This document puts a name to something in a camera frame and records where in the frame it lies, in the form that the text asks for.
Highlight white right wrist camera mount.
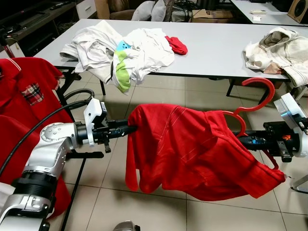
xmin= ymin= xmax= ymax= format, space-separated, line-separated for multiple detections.
xmin=273 ymin=93 xmax=308 ymax=158

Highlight large grey table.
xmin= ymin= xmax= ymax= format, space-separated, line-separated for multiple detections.
xmin=34 ymin=18 xmax=308 ymax=106

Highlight red shirt thin white stripes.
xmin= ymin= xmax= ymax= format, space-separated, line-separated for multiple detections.
xmin=125 ymin=103 xmax=287 ymax=202

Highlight brown sofa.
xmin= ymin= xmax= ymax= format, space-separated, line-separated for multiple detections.
xmin=95 ymin=0 xmax=140 ymax=20

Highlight black low cabinet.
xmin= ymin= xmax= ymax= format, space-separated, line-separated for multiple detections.
xmin=0 ymin=0 xmax=77 ymax=57

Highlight brown wooden speaker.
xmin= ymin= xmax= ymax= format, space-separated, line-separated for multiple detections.
xmin=288 ymin=0 xmax=308 ymax=24

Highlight red plastic hanger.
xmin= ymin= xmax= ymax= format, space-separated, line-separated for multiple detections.
xmin=221 ymin=77 xmax=280 ymax=169

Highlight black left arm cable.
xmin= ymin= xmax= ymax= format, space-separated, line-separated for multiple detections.
xmin=0 ymin=88 xmax=96 ymax=176

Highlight cream garment with tan lining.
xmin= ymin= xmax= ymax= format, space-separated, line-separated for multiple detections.
xmin=242 ymin=27 xmax=308 ymax=88

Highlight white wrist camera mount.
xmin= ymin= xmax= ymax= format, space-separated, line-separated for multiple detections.
xmin=273 ymin=93 xmax=308 ymax=158
xmin=83 ymin=98 xmax=109 ymax=134

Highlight small red cloth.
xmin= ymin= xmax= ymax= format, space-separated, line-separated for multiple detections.
xmin=165 ymin=35 xmax=188 ymax=55

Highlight cardboard box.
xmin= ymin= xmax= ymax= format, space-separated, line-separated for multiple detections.
xmin=192 ymin=9 xmax=237 ymax=24

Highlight grey cushion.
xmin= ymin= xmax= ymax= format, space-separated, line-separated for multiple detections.
xmin=152 ymin=0 xmax=167 ymax=22
xmin=132 ymin=1 xmax=155 ymax=21

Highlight white drawer unit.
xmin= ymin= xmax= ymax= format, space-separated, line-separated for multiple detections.
xmin=76 ymin=0 xmax=97 ymax=19

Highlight grey table with speaker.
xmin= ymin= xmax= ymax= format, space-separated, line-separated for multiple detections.
xmin=230 ymin=0 xmax=308 ymax=27

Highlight red polo checked pocket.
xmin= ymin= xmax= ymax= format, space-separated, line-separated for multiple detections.
xmin=0 ymin=57 xmax=64 ymax=121

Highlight white garment green blue print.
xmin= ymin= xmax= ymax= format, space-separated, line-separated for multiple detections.
xmin=112 ymin=28 xmax=175 ymax=93

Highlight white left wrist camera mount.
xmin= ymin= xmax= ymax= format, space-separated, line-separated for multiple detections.
xmin=83 ymin=98 xmax=109 ymax=134

